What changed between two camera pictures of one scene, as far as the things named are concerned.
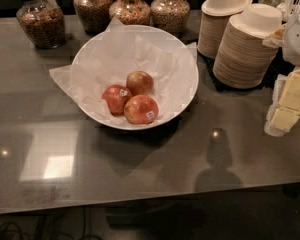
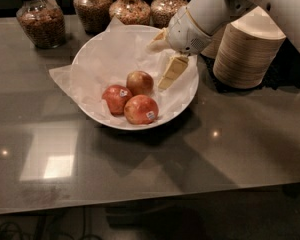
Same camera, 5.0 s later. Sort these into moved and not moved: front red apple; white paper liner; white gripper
Moved: white gripper
Not moved: white paper liner; front red apple
